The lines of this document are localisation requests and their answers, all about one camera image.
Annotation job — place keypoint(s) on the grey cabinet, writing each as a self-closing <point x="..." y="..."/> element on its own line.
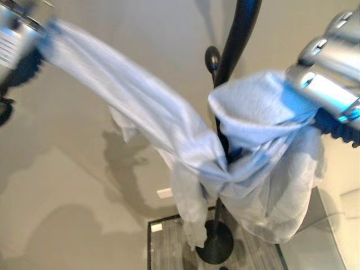
<point x="332" y="242"/>

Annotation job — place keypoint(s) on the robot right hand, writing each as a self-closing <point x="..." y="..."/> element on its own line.
<point x="329" y="56"/>

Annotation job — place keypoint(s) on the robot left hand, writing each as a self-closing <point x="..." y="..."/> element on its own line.
<point x="17" y="36"/>

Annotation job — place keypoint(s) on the white wall socket plate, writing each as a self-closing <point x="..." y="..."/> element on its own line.
<point x="164" y="193"/>

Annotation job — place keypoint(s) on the light blue shirt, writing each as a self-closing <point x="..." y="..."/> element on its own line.
<point x="157" y="118"/>

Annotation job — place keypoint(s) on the black coat rack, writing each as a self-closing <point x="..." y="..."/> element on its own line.
<point x="234" y="42"/>

